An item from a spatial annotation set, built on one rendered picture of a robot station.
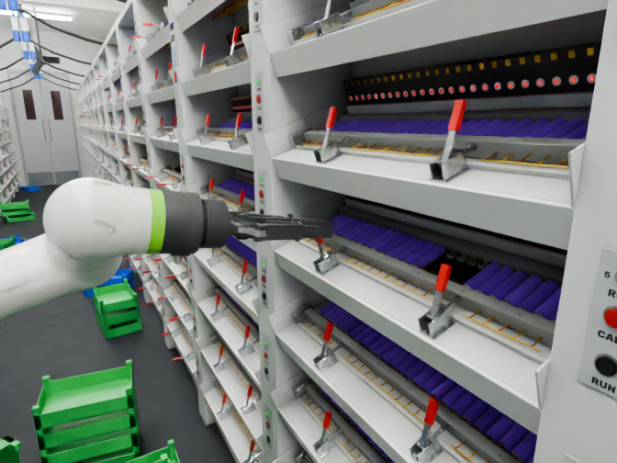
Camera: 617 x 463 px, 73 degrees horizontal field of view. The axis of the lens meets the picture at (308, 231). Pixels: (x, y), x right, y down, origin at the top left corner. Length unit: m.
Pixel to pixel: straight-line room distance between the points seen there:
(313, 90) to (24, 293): 0.63
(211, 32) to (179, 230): 1.09
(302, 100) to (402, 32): 0.38
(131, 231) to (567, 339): 0.50
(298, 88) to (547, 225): 0.61
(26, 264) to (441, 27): 0.61
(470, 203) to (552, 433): 0.24
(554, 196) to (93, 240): 0.51
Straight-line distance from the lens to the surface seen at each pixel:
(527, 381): 0.52
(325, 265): 0.76
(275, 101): 0.88
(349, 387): 0.81
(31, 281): 0.69
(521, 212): 0.45
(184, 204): 0.61
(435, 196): 0.52
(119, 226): 0.58
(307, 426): 1.03
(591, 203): 0.41
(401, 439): 0.72
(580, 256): 0.43
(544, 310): 0.57
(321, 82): 0.94
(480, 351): 0.55
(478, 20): 0.50
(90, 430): 1.77
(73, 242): 0.59
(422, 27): 0.55
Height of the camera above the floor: 1.22
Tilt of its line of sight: 15 degrees down
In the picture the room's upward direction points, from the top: straight up
